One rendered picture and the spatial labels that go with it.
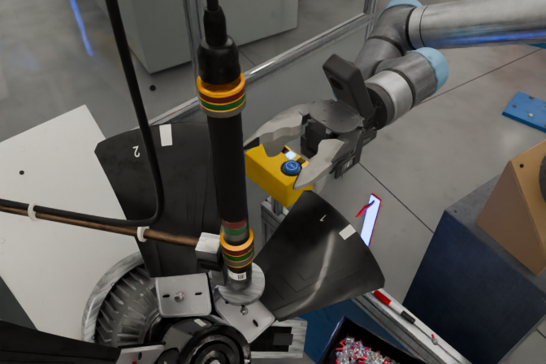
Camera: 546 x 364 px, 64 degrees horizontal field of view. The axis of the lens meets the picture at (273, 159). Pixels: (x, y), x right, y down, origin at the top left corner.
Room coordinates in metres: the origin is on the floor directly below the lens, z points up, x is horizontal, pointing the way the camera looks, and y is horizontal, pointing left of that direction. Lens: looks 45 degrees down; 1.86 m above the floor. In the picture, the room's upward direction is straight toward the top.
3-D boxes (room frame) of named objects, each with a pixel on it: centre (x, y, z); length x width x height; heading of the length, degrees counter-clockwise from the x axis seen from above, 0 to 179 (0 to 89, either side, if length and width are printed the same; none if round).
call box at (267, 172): (0.79, -0.02, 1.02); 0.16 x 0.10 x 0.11; 43
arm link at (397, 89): (0.53, -0.16, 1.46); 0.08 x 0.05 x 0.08; 42
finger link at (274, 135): (0.44, 0.00, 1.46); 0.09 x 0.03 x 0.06; 111
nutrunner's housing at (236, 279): (0.32, 0.05, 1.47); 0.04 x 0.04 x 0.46
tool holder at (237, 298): (0.33, 0.06, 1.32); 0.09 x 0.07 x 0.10; 78
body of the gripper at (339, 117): (0.47, -0.10, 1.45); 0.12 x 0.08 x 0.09; 132
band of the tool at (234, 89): (0.32, 0.05, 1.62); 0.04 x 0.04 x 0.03
